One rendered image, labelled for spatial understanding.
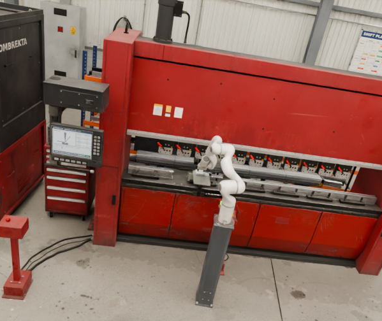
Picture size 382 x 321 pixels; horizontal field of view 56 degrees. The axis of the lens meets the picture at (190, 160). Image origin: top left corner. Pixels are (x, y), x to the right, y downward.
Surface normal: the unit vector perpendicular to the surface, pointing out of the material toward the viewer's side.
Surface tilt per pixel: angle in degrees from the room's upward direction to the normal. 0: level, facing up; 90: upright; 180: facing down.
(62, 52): 90
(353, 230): 90
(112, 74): 90
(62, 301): 0
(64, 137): 90
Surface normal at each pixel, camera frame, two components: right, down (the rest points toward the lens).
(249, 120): 0.03, 0.45
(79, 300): 0.16, -0.88
